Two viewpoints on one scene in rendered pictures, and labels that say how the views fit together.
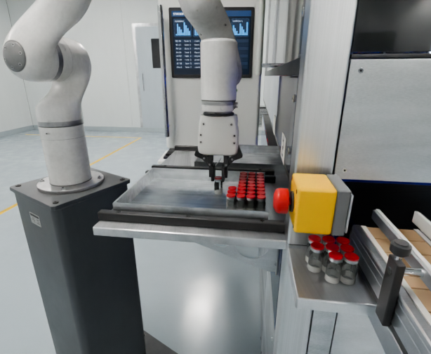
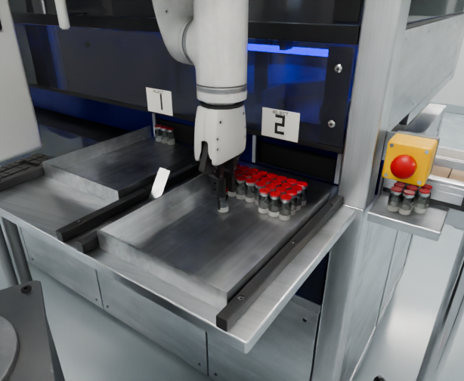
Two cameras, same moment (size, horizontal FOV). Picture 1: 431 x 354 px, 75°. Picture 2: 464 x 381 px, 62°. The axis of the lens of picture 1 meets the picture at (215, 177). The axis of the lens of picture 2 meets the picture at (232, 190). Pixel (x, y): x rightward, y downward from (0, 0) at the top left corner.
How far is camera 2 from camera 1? 69 cm
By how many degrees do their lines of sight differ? 58
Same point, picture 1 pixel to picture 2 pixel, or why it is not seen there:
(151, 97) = not seen: outside the picture
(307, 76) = (394, 48)
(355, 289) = (431, 208)
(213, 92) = (240, 73)
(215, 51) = (242, 15)
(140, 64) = not seen: outside the picture
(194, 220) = (303, 241)
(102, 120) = not seen: outside the picture
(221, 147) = (236, 147)
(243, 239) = (341, 227)
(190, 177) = (153, 213)
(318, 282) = (421, 217)
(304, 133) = (385, 102)
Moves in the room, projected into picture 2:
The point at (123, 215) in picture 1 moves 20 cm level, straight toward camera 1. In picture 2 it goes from (252, 296) to (408, 310)
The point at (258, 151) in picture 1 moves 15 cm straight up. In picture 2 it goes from (117, 145) to (109, 90)
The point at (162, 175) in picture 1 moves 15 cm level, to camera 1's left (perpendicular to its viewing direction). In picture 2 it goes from (115, 233) to (40, 286)
